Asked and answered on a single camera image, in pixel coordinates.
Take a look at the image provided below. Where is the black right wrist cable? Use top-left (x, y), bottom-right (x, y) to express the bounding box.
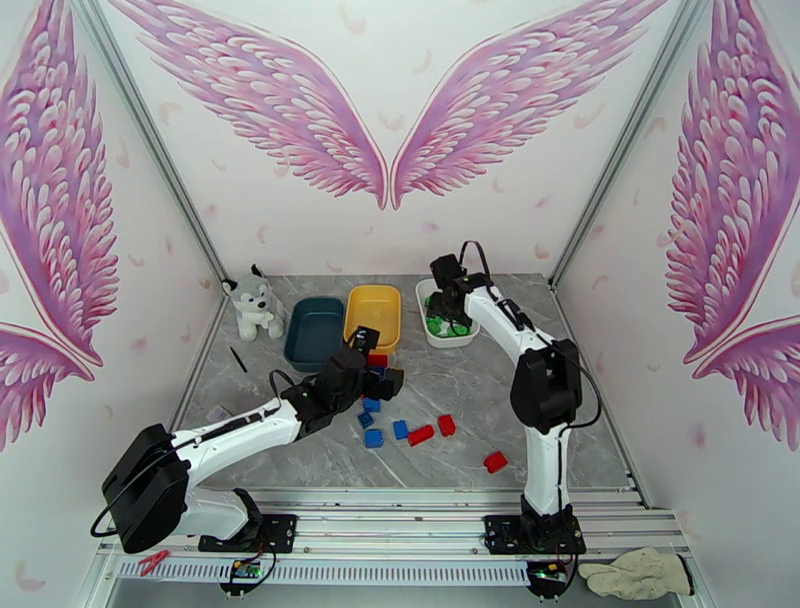
top-left (459, 240), bottom-right (493, 283)

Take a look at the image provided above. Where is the yellow plastic bin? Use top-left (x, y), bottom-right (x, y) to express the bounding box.
top-left (342, 283), bottom-right (403, 356)

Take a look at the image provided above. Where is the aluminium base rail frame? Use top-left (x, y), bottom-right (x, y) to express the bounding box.
top-left (96, 487), bottom-right (695, 564)

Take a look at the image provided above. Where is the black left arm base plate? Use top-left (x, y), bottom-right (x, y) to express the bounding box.
top-left (198, 513), bottom-right (298, 554)

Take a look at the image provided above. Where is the white slotted cable duct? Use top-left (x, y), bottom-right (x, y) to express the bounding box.
top-left (117, 559), bottom-right (533, 587)

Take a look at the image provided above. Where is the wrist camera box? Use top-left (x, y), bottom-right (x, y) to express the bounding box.
top-left (429, 254), bottom-right (467, 290)
top-left (345, 324), bottom-right (381, 356)

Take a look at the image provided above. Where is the teal plastic bin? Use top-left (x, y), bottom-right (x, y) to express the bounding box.
top-left (283, 296), bottom-right (347, 374)

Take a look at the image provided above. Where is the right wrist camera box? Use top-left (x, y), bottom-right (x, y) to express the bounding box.
top-left (429, 254), bottom-right (467, 290)

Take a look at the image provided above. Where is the white work glove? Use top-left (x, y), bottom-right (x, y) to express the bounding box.
top-left (577, 546), bottom-right (696, 600)

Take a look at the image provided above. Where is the grey white husky plush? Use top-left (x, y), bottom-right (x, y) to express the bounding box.
top-left (221, 263), bottom-right (288, 343)

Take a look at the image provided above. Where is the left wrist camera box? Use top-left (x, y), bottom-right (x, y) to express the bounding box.
top-left (345, 324), bottom-right (381, 356)

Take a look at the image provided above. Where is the white plastic bin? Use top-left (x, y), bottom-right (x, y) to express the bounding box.
top-left (414, 277), bottom-right (481, 349)

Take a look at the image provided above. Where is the small controller circuit board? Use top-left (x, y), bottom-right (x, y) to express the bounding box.
top-left (526, 560), bottom-right (574, 599)
top-left (218, 559), bottom-right (271, 595)

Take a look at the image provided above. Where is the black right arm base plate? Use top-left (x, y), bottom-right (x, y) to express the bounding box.
top-left (484, 513), bottom-right (588, 556)

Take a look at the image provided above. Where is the aluminium frame post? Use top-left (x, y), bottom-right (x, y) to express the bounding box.
top-left (68, 0), bottom-right (229, 286)

